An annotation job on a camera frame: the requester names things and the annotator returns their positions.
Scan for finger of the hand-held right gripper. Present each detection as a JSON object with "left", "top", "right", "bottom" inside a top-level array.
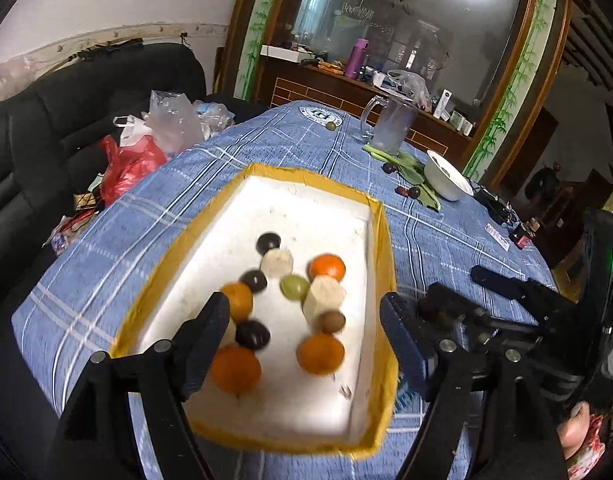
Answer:
[
  {"left": 419, "top": 282, "right": 489, "bottom": 333},
  {"left": 470, "top": 265, "right": 559, "bottom": 311}
]

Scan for black electronic device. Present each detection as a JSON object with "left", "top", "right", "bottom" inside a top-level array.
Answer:
[{"left": 472, "top": 186, "right": 514, "bottom": 223}]

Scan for small white box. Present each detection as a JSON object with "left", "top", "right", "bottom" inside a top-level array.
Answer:
[{"left": 449, "top": 110, "right": 474, "bottom": 137}]

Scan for purple bottle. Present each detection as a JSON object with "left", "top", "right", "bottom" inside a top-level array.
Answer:
[{"left": 343, "top": 38, "right": 369, "bottom": 80}]

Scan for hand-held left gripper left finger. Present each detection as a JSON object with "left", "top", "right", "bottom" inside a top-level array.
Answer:
[{"left": 46, "top": 291, "right": 231, "bottom": 480}]

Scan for clear glass pitcher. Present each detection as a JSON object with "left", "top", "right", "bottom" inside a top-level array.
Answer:
[{"left": 359, "top": 94, "right": 419, "bottom": 155}]

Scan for wooden cabinet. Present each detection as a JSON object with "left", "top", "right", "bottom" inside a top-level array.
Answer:
[{"left": 254, "top": 57, "right": 479, "bottom": 166}]

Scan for white flat box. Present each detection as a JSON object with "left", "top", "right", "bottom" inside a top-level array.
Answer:
[{"left": 260, "top": 44, "right": 312, "bottom": 63}]

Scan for crumpled clear plastic bag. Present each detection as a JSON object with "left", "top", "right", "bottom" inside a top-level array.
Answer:
[{"left": 386, "top": 69, "right": 431, "bottom": 106}]

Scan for black sofa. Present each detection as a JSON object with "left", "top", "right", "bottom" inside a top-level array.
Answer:
[{"left": 0, "top": 42, "right": 267, "bottom": 480}]

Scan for white card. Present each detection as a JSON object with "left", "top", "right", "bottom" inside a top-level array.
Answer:
[{"left": 486, "top": 224, "right": 511, "bottom": 252}]

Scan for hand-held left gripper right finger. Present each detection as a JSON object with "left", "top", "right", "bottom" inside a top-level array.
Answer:
[{"left": 379, "top": 292, "right": 570, "bottom": 480}]

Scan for white bowl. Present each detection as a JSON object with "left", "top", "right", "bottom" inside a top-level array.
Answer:
[{"left": 424, "top": 150, "right": 474, "bottom": 202}]

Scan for person's right forearm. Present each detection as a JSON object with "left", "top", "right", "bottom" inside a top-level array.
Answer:
[{"left": 556, "top": 400, "right": 613, "bottom": 480}]

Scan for blue plaid tablecloth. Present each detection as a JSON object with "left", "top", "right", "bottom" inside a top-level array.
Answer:
[{"left": 11, "top": 100, "right": 559, "bottom": 480}]

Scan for red plastic bag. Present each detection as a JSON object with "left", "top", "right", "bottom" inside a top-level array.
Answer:
[{"left": 100, "top": 135, "right": 168, "bottom": 207}]

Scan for green leafy vegetable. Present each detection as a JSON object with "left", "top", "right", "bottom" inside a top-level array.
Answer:
[{"left": 363, "top": 144, "right": 442, "bottom": 211}]

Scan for green grape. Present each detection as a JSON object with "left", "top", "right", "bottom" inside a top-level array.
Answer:
[{"left": 280, "top": 275, "right": 310, "bottom": 302}]

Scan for yellow-edged white foam box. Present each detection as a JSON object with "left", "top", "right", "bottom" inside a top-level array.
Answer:
[{"left": 109, "top": 162, "right": 401, "bottom": 461}]

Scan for orange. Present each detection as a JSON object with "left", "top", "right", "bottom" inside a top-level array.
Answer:
[
  {"left": 219, "top": 282, "right": 254, "bottom": 323},
  {"left": 210, "top": 345, "right": 262, "bottom": 395},
  {"left": 309, "top": 254, "right": 346, "bottom": 283},
  {"left": 297, "top": 333, "right": 346, "bottom": 376}
]

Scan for white plastic bag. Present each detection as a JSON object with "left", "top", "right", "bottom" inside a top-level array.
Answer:
[{"left": 112, "top": 115, "right": 154, "bottom": 147}]

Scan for brown kiwi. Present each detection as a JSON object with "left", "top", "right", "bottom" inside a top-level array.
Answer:
[{"left": 319, "top": 310, "right": 346, "bottom": 334}]

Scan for dark figure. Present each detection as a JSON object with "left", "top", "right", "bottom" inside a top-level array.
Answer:
[{"left": 525, "top": 161, "right": 562, "bottom": 206}]

